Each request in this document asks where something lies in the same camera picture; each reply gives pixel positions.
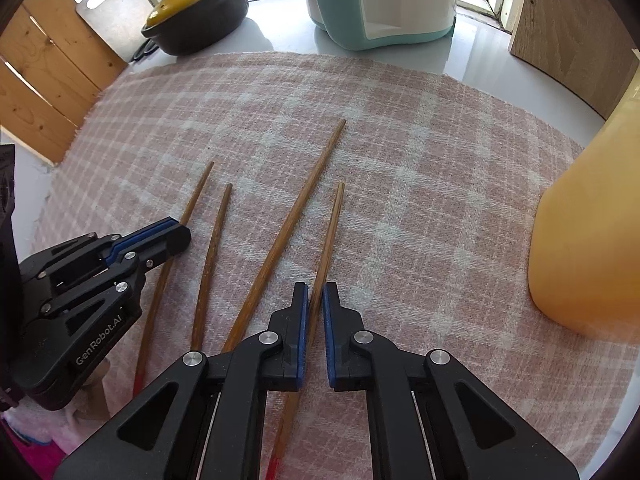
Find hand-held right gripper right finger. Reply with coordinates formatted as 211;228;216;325
323;282;581;480

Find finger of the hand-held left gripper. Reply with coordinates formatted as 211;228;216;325
25;222;192;321
20;217;177;286

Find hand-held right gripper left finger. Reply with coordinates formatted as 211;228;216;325
54;282;309;480

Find brown wooden chopstick red end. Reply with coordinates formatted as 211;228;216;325
221;118;348;354
132;161;215;397
190;183;234;353
262;182;346;480

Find yellow plastic utensil holder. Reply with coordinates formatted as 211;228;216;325
527;87;640;343

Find pink plaid cloth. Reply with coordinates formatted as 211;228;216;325
10;51;636;480

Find wooden slat panel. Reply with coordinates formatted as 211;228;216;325
0;0;128;166

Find white plastic cutting board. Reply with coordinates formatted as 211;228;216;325
60;0;166;63

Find black clay pot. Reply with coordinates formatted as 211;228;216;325
141;0;250;56

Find yellow clay pot lid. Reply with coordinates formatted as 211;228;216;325
144;0;237;28

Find light wooden board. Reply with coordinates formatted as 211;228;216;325
509;0;640;121

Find black handled scissors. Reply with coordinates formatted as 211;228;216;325
131;37;160;63

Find white electric pot teal handle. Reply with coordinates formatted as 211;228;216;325
298;0;457;51

